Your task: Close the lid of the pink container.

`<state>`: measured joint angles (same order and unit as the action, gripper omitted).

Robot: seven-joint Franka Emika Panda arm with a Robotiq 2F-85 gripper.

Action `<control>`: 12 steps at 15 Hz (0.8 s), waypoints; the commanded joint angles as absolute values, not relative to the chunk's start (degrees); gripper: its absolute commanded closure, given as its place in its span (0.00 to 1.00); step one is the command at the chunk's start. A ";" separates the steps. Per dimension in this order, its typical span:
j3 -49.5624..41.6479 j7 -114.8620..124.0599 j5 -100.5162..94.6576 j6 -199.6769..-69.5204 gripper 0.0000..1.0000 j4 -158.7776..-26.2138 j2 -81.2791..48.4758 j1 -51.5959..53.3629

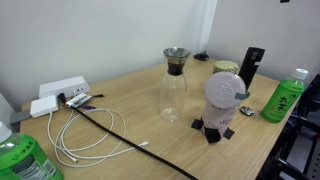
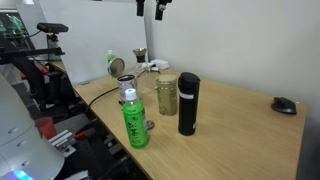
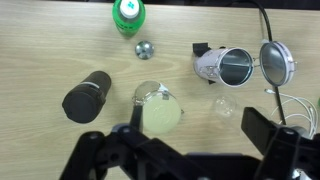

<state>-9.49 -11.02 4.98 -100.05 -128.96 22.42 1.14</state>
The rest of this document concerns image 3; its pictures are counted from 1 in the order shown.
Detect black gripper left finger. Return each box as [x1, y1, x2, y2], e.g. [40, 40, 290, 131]
[59, 105, 201, 180]

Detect black cylindrical bottle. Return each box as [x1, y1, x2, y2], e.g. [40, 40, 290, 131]
[61, 70, 112, 125]

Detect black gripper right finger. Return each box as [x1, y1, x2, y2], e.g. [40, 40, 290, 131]
[240, 106, 320, 180]

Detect black cable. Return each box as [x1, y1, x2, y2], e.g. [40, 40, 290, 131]
[233, 0, 288, 126]

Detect green bottle with white cap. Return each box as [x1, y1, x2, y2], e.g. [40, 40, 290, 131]
[111, 0, 147, 38]

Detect black tape piece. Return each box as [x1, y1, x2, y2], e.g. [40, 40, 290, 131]
[192, 42, 212, 58]

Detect pink container lid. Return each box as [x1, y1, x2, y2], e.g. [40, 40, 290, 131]
[258, 40, 298, 88]

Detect small silver ball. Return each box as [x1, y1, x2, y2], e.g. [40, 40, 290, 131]
[134, 40, 156, 61]

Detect cream tin container with lid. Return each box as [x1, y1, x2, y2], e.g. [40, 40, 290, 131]
[131, 80, 185, 136]

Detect white cable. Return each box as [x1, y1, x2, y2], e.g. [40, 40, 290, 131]
[264, 87, 320, 139]

